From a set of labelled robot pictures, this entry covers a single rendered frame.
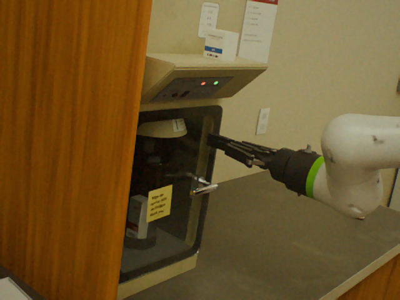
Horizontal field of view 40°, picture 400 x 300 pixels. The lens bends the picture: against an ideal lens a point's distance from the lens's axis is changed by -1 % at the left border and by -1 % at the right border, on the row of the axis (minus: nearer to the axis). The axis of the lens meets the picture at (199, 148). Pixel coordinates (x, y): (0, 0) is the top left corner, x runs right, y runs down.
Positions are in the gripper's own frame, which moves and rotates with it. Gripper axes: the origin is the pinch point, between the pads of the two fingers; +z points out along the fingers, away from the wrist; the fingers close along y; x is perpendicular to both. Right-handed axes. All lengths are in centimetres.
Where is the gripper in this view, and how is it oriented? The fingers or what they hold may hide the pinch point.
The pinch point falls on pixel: (220, 142)
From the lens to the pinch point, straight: 130.0
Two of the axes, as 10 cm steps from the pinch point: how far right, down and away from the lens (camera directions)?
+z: -7.5, -2.8, 5.9
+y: -6.4, 1.2, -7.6
